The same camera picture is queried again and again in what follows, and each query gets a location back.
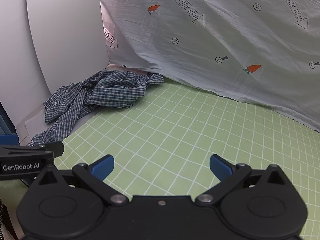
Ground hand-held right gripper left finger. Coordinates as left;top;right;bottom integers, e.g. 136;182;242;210
31;154;129;206

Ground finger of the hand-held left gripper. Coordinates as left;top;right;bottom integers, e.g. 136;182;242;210
0;141;64;158

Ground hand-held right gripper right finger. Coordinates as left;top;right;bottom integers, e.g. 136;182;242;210
194;154;292;206

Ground blue plaid shirt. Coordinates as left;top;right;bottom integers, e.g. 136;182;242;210
26;70;164;147

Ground blue plastic object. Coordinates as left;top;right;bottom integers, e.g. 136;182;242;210
0;134;18;146

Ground dark teal panel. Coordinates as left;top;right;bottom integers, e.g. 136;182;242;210
0;101;16;136

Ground green grid mat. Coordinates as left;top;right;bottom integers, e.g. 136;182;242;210
0;76;320;240

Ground carrot print grey sheet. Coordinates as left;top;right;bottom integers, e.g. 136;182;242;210
98;0;320;131

